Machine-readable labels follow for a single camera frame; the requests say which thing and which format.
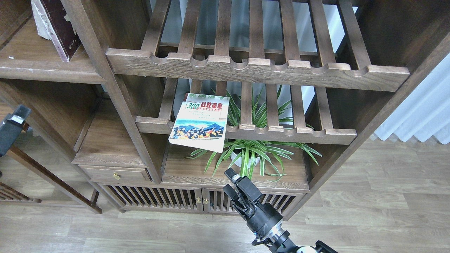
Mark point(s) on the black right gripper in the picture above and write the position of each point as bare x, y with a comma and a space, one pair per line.
260, 218

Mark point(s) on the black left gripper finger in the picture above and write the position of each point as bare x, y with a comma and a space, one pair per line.
11, 126

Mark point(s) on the colorful illustrated paperback book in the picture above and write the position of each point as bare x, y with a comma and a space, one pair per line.
201, 122

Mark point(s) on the yellow green cover book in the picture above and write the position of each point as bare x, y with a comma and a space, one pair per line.
41, 29

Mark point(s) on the maroon hardcover book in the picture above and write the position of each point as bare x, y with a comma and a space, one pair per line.
59, 28

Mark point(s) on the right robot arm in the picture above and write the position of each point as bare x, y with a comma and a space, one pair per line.
278, 241

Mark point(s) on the right slatted cabinet door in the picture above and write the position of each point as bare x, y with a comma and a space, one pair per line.
217, 201

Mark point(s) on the slatted cabinet door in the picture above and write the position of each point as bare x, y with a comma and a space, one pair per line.
217, 201
155, 198

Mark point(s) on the white plant pot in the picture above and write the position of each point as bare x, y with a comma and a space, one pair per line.
237, 158

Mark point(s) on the dark wooden side furniture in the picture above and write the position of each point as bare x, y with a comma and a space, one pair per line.
10, 195

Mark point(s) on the green spider plant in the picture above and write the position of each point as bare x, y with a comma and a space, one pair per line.
271, 155

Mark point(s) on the wooden drawer with brass knob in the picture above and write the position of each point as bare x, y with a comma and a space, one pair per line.
116, 174

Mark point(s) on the left slatted cabinet door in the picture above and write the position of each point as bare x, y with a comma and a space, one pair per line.
155, 198

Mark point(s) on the dark wooden bookshelf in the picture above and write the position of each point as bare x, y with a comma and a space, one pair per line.
345, 65

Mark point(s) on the white pleated curtain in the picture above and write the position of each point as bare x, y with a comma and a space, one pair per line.
425, 113

